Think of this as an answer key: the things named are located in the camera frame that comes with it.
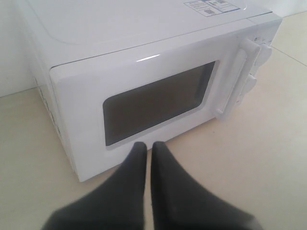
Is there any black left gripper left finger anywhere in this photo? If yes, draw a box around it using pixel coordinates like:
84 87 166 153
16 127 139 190
43 142 146 230

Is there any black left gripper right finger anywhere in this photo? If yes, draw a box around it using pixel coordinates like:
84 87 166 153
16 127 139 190
151 141 262 230

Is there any white microwave door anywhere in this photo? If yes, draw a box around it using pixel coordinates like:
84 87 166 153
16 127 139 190
50 39 260 182

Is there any white microwave oven body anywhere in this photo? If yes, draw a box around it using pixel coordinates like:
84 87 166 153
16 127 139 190
23 0 283 144

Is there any lower white control knob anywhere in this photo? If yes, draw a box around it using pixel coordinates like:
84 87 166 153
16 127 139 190
241 74 257 95

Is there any white control knob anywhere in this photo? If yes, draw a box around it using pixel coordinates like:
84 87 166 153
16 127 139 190
241 74 257 95
254 43 272 67

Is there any upper white control knob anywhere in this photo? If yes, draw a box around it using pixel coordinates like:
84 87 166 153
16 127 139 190
254 43 272 67

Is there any blue white label sticker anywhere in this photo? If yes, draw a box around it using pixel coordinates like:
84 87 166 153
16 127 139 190
185 0 240 12

